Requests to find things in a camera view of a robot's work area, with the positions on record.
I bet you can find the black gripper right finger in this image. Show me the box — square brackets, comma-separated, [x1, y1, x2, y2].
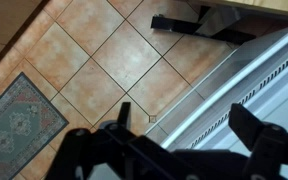
[228, 102, 288, 180]

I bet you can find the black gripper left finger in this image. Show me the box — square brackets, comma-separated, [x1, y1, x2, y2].
[45, 101, 185, 180]

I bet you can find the patterned green rug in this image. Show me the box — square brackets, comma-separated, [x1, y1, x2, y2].
[0, 71, 70, 180]

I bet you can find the white electric stove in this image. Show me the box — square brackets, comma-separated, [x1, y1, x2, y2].
[145, 19, 288, 180]

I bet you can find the light wooden table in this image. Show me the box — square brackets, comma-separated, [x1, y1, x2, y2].
[197, 0, 288, 19]

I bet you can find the black metal table leg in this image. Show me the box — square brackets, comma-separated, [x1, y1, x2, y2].
[150, 4, 258, 46]

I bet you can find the wooden kitchen cabinet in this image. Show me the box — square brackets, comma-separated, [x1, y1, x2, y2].
[0, 0, 50, 79]

